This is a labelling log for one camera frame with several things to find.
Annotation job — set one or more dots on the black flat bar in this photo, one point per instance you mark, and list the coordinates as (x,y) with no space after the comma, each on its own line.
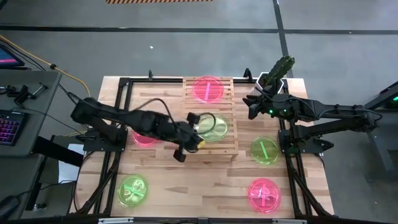
(56,151)

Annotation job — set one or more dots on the pink translucent plastic plate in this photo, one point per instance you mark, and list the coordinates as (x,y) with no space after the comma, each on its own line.
(143,141)
(207,89)

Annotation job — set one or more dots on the small black frame clamp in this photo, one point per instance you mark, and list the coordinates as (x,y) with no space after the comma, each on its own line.
(247,74)
(150,74)

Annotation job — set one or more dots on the grey metal stand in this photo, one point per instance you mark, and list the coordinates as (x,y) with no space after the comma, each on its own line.
(377,146)

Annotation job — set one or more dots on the silver metal bracket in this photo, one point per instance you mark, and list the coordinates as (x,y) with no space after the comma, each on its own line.
(289,221)
(115,221)

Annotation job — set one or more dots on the stacked green translucent plates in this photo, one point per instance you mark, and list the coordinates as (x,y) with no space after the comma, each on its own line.
(133,190)

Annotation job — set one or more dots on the slatted wooden shelf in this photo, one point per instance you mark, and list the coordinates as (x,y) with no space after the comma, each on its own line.
(230,105)

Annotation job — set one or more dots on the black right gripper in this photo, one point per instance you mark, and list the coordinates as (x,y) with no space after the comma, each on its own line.
(265,104)

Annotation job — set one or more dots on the white hexagonal plant pot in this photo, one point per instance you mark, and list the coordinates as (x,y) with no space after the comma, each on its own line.
(282,84)

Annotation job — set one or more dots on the black computer mouse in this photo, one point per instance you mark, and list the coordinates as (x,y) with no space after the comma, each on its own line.
(7,207)

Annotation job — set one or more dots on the white sheet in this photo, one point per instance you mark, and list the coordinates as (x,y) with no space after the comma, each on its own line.
(66,171)

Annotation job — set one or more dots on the grey desk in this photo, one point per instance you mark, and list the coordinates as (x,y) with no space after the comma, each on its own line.
(40,124)

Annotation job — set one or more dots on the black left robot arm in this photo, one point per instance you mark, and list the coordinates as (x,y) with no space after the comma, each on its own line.
(102,113)

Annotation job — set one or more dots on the black aluminium table frame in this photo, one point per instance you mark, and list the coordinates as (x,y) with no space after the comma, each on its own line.
(155,80)

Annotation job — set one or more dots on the computer monitor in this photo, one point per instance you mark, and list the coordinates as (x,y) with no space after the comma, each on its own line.
(7,59)

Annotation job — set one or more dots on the black metal clamp tool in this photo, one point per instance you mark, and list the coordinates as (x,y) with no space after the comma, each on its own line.
(20,93)

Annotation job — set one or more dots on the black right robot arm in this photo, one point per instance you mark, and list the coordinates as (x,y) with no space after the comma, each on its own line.
(326,109)

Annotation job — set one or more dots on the stacked pink translucent plates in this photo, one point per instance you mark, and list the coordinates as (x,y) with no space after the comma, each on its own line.
(264,196)

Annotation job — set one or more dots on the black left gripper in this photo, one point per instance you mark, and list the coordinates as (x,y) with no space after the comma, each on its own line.
(186,137)

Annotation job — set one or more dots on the backlit black keyboard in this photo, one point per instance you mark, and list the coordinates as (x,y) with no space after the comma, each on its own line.
(9,129)

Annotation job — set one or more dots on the green translucent plastic plate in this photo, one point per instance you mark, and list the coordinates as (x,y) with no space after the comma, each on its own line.
(265,151)
(217,129)

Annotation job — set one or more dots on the green cactus plant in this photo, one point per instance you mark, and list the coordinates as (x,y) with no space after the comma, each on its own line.
(281,68)

